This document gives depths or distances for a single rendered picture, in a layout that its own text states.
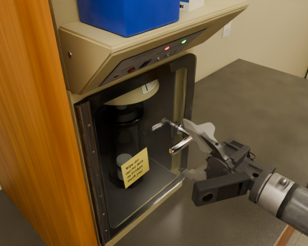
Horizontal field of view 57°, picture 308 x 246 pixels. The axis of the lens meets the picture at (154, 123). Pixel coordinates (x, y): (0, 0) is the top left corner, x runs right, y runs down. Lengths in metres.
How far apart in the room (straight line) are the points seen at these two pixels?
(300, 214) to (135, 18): 0.41
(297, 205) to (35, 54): 0.47
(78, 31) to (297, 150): 0.94
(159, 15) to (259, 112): 1.00
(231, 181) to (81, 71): 0.34
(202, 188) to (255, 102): 0.91
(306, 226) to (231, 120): 0.74
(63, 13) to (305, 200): 0.48
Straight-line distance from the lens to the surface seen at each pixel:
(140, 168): 0.66
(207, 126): 0.62
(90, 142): 0.52
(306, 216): 0.56
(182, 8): 0.48
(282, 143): 1.18
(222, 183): 0.56
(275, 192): 0.57
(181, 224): 0.84
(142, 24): 0.37
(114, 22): 0.37
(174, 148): 0.64
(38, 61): 0.32
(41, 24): 0.31
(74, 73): 0.43
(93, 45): 0.36
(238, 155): 0.61
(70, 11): 0.43
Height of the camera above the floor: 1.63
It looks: 35 degrees down
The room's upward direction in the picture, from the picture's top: straight up
